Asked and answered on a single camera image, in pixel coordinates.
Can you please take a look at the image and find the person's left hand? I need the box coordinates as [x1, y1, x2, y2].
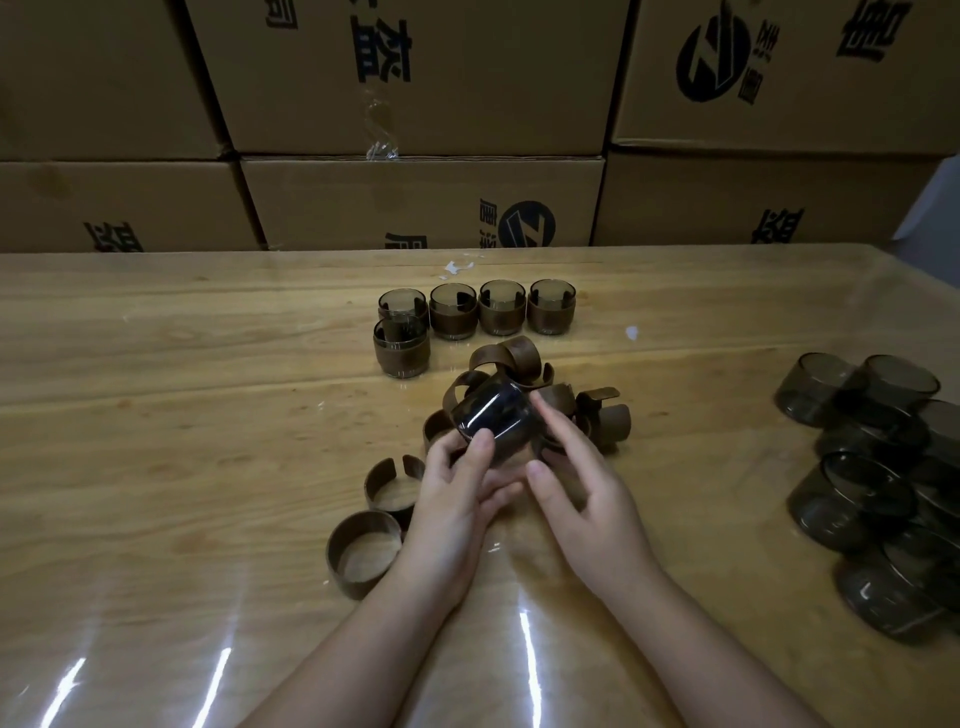
[397, 427, 526, 609]

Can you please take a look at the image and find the person's right hand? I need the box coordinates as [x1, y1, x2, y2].
[524, 389, 665, 601]

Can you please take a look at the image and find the smoky tinted glass cup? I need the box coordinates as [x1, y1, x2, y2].
[428, 282, 480, 342]
[452, 372, 540, 466]
[478, 279, 528, 337]
[526, 278, 577, 336]
[372, 314, 432, 379]
[377, 287, 430, 331]

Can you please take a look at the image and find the pile of brown sleeve rings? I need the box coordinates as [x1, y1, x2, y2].
[422, 335, 594, 459]

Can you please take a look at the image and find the cluster of smoky glass cups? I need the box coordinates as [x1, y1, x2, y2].
[772, 352, 960, 646]

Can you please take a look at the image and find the person's right forearm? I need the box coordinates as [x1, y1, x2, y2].
[599, 569, 826, 728]

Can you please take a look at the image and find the person's left forearm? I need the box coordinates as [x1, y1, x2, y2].
[239, 577, 459, 728]

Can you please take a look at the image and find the stack of brown cardboard boxes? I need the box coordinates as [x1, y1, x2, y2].
[0, 0, 960, 253]

